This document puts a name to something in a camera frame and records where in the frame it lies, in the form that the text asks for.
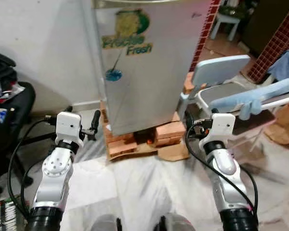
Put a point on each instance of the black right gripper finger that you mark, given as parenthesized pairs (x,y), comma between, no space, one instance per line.
(214,112)
(188,121)

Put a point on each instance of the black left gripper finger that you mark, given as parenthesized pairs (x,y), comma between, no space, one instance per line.
(96,121)
(69,110)

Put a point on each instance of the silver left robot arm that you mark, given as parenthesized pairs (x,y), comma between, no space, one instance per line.
(55,168)

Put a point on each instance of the red brick fridge base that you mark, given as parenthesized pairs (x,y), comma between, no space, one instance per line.
(125,142)

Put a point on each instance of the silver fridge with green sticker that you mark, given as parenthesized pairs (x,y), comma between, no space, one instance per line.
(149,86)

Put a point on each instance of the brown cardboard piece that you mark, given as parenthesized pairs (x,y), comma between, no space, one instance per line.
(176,153)

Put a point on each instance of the light blue towel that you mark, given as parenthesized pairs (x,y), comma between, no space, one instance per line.
(250,98)

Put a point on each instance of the pale grey plastic chair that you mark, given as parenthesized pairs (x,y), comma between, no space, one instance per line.
(221,70)

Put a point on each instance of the black office chair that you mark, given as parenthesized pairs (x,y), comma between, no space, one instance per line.
(14,106)

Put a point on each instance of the brown cardboard box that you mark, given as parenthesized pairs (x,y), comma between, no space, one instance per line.
(286,125)

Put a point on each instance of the blue crumpled cloth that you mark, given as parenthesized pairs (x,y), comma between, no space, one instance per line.
(286,67)

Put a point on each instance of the small white stool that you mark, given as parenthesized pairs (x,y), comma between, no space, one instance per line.
(229,19)

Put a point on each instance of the silver right robot leg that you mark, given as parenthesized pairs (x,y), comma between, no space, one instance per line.
(176,224)

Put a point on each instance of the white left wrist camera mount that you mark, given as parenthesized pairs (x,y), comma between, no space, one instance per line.
(68,126)

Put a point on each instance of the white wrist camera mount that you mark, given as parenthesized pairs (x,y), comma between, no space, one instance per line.
(68,126)
(224,126)

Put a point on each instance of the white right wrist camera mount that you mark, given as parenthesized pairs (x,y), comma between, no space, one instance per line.
(224,126)

